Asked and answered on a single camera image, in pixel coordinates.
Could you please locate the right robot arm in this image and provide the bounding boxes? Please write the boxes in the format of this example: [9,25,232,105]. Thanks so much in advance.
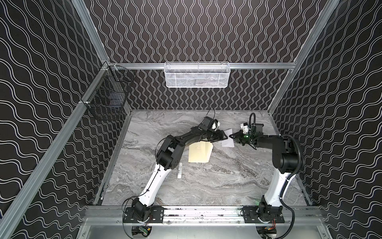
[229,113,305,207]

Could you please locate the white paper letter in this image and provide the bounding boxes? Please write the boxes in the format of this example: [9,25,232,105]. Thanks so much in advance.
[221,128,234,148]

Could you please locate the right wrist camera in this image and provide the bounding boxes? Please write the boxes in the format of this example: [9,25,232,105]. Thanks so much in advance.
[240,122,250,134]

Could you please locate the white glue stick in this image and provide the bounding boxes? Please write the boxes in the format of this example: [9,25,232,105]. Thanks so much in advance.
[177,162,183,179]

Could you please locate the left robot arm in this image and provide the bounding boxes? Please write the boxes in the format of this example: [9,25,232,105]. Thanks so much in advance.
[131,116,228,222]

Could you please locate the cream envelope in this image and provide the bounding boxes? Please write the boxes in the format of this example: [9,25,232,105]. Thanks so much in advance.
[188,141,213,163]

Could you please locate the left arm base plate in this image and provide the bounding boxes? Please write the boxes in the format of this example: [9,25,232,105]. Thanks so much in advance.
[122,206,164,224]

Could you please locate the black wire basket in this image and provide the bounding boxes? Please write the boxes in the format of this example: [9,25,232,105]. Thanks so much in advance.
[85,65,135,121]

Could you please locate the white wire mesh basket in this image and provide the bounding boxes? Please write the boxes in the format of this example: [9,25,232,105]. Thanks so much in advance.
[164,62,231,88]

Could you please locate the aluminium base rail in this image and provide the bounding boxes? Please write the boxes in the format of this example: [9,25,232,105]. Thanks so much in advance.
[83,205,324,226]

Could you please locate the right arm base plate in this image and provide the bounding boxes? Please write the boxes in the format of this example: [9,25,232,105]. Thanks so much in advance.
[240,206,285,224]

